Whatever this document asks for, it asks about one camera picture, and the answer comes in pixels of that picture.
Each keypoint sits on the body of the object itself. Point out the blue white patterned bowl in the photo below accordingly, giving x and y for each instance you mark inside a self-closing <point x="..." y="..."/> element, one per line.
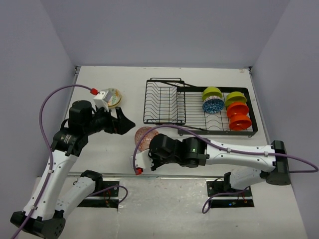
<point x="213" y="106"/>

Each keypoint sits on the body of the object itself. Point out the orange bowl rear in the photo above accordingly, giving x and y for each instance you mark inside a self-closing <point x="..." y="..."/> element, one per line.
<point x="237" y="108"/>

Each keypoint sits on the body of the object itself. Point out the black wire dish rack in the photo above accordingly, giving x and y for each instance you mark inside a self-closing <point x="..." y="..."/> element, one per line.
<point x="173" y="101"/>

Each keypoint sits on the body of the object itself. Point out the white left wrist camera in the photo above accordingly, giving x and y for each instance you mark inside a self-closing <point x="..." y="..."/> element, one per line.
<point x="101" y="100"/>

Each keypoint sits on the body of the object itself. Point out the red pink patterned bowl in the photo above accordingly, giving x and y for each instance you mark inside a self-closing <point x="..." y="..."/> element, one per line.
<point x="144" y="145"/>

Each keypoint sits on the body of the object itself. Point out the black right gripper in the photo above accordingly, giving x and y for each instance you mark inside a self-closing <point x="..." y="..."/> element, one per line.
<point x="156" y="164"/>

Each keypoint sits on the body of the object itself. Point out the lime green bowl right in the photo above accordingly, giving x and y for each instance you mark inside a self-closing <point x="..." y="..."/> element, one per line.
<point x="235" y="96"/>

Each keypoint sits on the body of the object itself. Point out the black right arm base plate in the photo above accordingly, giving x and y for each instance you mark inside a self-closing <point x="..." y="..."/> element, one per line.
<point x="243" y="200"/>

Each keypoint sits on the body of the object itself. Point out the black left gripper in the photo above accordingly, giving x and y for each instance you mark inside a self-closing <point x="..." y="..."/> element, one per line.
<point x="120" y="125"/>

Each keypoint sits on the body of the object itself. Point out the lime green bowl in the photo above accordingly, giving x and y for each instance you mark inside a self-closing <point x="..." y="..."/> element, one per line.
<point x="211" y="91"/>
<point x="235" y="96"/>

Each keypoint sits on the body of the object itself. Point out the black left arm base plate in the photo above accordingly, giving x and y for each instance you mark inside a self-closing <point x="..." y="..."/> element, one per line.
<point x="107" y="199"/>

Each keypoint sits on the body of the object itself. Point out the orange bowl front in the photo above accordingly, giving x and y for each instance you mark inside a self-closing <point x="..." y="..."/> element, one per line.
<point x="239" y="122"/>

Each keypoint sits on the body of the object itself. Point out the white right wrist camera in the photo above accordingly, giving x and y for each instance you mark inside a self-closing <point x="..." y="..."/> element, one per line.
<point x="142" y="162"/>

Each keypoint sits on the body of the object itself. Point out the yellow sun pattern bowl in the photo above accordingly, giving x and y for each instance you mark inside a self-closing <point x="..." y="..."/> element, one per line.
<point x="111" y="106"/>

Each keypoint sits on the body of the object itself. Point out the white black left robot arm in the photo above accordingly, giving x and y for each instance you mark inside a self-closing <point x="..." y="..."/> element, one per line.
<point x="45" y="214"/>

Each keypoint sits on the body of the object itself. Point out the orange bowl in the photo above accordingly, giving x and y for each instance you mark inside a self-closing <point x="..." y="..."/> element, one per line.
<point x="239" y="122"/>
<point x="237" y="108"/>

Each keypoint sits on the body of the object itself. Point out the white floral leaf bowl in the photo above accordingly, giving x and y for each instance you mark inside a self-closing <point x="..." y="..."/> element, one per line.
<point x="113" y="95"/>

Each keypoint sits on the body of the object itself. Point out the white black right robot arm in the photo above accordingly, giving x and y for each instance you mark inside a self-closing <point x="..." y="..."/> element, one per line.
<point x="260" y="163"/>

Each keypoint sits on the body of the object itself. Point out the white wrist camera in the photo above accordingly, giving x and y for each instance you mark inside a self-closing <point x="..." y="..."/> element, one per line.
<point x="101" y="100"/>
<point x="142" y="162"/>

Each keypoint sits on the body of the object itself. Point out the lime green bowl left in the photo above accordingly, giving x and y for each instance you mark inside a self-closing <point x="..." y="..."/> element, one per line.
<point x="211" y="91"/>

